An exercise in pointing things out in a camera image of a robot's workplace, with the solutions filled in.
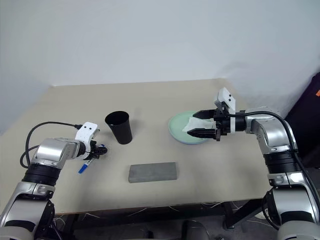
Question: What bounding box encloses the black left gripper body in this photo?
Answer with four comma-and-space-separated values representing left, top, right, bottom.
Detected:
84, 139, 101, 161

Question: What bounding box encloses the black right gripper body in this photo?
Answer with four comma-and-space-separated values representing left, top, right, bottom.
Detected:
212, 106, 232, 143

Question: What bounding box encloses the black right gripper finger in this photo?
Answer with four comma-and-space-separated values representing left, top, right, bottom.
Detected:
186, 127, 216, 139
192, 109, 216, 120

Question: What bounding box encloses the white tissue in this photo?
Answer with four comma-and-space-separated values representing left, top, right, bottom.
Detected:
182, 116, 216, 133

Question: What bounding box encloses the blue capped whiteboard marker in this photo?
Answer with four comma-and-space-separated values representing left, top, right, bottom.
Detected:
77, 143, 105, 175

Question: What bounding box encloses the green plate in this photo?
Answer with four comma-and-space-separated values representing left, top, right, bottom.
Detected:
168, 110, 212, 145

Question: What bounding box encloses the grey rectangular block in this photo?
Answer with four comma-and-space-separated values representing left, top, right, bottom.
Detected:
127, 161, 180, 184

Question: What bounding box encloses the blue plate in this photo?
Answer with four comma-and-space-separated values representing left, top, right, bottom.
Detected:
174, 138, 210, 146

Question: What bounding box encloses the black plastic cup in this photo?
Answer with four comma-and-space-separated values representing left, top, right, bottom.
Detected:
104, 110, 133, 145

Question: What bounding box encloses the large black box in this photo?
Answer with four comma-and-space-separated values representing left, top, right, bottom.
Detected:
284, 72, 320, 157

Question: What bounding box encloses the dark rounded shape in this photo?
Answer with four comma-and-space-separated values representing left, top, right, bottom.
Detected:
181, 219, 212, 240

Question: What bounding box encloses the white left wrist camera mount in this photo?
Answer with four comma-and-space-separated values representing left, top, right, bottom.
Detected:
74, 121, 100, 161

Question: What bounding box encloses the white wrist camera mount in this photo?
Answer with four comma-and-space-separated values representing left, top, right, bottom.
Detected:
213, 87, 237, 137
74, 121, 100, 161

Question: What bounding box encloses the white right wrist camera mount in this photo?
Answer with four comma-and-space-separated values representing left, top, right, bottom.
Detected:
213, 87, 237, 137

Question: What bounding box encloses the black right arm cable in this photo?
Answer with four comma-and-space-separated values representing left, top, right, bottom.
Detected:
228, 109, 318, 208

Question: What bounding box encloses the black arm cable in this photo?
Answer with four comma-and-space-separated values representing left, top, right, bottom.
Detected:
21, 121, 82, 170
228, 109, 318, 208

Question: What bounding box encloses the thin white wire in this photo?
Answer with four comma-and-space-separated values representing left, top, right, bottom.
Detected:
124, 206, 181, 216
199, 200, 242, 209
53, 211, 101, 226

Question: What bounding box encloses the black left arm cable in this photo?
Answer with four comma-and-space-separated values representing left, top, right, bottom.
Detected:
21, 121, 82, 170

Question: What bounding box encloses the black table frame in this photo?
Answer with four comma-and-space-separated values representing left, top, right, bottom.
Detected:
53, 198, 267, 240

